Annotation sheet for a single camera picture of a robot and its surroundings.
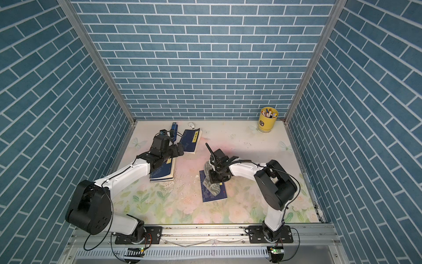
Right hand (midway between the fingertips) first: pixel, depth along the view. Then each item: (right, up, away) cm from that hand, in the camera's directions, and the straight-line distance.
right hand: (212, 181), depth 90 cm
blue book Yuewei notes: (-2, -6, -6) cm, 8 cm away
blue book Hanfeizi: (-15, +22, +17) cm, 32 cm away
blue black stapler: (-28, +31, +25) cm, 49 cm away
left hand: (-18, +19, -1) cm, 26 cm away
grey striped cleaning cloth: (+1, -2, -4) cm, 5 cm away
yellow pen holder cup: (+36, +37, +16) cm, 54 cm away
